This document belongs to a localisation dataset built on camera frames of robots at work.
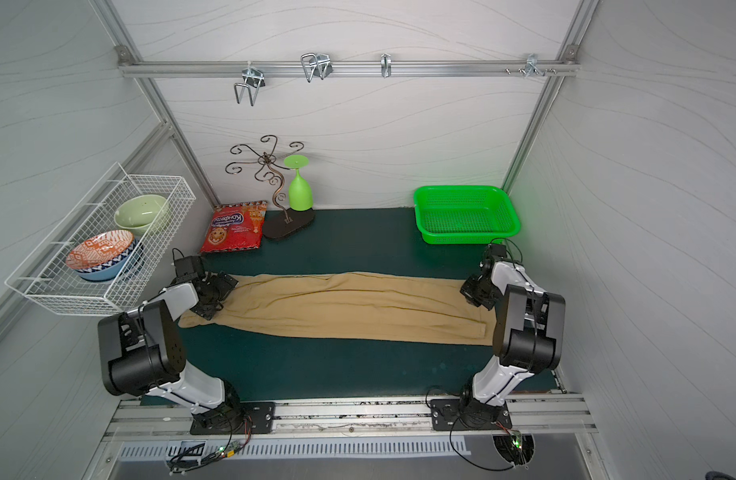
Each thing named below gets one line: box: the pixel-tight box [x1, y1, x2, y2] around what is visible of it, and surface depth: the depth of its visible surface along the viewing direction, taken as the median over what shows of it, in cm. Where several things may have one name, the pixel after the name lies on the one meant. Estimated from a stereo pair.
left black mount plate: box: [190, 401, 276, 435], surface depth 73 cm
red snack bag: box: [199, 200, 268, 253], surface depth 113 cm
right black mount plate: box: [430, 398, 512, 431], surface depth 74 cm
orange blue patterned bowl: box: [66, 230, 143, 282], surface depth 62 cm
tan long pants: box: [178, 271, 498, 345], surface depth 94 cm
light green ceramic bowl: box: [114, 194, 171, 237], surface depth 73 cm
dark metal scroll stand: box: [225, 135, 315, 239], surface depth 100 cm
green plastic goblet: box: [283, 154, 313, 212], surface depth 95 cm
